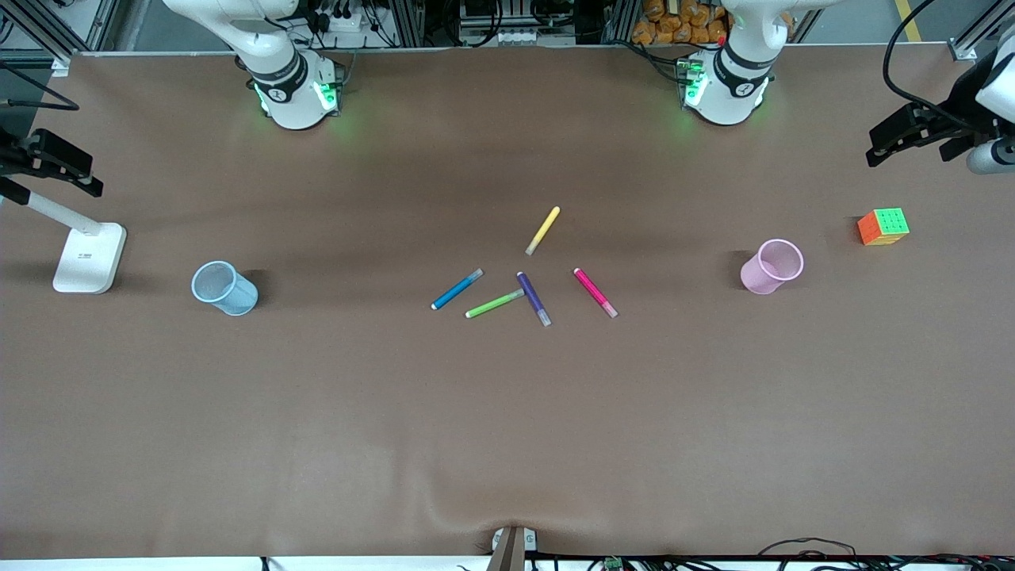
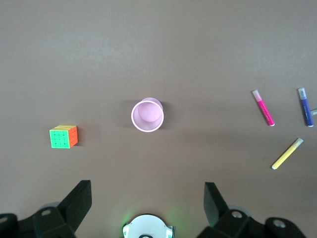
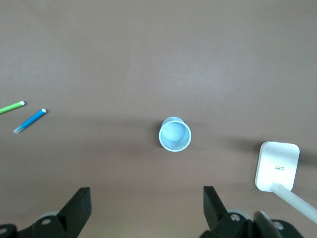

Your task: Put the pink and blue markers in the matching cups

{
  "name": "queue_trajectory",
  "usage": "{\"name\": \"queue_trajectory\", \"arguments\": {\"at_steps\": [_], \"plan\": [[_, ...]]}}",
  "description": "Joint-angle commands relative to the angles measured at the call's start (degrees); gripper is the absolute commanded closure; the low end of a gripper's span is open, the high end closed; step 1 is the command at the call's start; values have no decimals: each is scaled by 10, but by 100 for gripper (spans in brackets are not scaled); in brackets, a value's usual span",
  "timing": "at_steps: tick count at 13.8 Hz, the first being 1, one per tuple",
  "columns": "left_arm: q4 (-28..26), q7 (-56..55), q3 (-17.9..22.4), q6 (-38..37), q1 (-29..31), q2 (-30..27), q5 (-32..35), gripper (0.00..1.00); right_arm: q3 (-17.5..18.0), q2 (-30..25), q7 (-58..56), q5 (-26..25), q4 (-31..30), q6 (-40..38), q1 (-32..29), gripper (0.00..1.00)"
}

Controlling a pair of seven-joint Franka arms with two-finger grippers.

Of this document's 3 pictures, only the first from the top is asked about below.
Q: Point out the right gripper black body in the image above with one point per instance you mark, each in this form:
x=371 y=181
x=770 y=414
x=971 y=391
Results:
x=9 y=155

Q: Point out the pink marker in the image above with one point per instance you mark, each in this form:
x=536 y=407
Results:
x=593 y=291

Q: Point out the blue marker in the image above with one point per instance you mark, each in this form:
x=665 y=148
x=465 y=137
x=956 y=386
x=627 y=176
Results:
x=456 y=290

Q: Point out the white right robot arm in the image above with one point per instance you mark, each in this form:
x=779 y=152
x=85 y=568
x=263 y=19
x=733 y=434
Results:
x=289 y=103

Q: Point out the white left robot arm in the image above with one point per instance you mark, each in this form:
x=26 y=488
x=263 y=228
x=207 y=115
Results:
x=725 y=95

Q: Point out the colourful puzzle cube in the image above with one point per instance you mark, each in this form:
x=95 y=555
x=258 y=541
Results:
x=884 y=226

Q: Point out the white stand with rod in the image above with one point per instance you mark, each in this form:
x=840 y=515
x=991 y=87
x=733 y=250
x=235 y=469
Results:
x=89 y=262

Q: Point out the pink plastic cup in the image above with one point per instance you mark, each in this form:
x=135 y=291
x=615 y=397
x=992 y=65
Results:
x=761 y=277

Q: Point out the blue plastic cup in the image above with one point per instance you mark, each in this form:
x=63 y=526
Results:
x=234 y=297

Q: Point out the orange snack packets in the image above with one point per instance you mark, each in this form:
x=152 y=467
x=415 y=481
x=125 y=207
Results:
x=674 y=24

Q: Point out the white power strip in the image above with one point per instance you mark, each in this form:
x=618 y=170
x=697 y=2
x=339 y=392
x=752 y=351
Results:
x=341 y=22

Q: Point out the yellow marker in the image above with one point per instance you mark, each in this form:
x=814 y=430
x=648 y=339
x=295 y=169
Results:
x=543 y=230

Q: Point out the white connector strip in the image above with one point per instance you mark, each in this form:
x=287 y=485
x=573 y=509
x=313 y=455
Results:
x=517 y=36

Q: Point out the purple marker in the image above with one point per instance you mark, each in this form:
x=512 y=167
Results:
x=531 y=297

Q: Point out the black electronics box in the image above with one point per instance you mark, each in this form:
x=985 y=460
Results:
x=484 y=9

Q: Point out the green marker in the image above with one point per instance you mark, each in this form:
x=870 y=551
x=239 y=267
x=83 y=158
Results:
x=493 y=304

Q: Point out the brown table cover mat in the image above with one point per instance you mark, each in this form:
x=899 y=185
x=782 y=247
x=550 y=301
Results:
x=507 y=436

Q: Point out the aluminium frame post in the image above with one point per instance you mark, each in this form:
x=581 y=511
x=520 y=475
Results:
x=44 y=33
x=963 y=49
x=408 y=20
x=618 y=20

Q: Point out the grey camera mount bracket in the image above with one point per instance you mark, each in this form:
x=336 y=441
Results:
x=511 y=551

